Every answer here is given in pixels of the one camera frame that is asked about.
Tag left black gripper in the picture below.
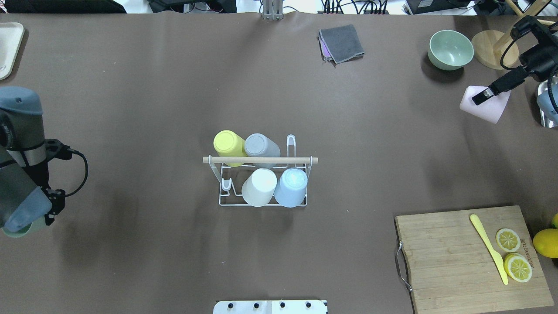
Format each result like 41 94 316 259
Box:
26 139 72 226

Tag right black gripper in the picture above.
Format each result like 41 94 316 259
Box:
472 15 558 106

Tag pink plastic cup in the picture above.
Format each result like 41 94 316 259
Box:
459 85 511 124

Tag green plastic cup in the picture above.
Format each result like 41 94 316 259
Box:
2 216 46 238

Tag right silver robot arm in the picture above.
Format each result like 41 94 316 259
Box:
472 15 558 123

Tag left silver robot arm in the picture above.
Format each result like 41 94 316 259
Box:
0 87 72 237

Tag yellow plastic cup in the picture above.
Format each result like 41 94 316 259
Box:
213 130 248 157

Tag blue plastic cup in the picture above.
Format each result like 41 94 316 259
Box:
274 167 308 208

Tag grey plastic cup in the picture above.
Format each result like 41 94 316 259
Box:
244 133 281 157

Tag white plastic cup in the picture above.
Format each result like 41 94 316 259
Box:
242 168 277 207

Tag green ceramic bowl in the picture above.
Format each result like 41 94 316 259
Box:
427 30 474 70

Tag beige tray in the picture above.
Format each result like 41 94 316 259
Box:
0 22 25 80

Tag lemon half slice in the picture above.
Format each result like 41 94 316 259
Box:
504 253 533 283
495 227 521 253

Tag grey folded cloth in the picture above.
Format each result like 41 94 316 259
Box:
318 24 365 65

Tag yellow plastic knife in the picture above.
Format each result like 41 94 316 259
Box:
469 213 509 285

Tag bamboo cutting board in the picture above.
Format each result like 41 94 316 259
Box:
395 205 555 314

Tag white wire cup holder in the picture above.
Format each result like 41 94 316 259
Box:
203 130 318 208

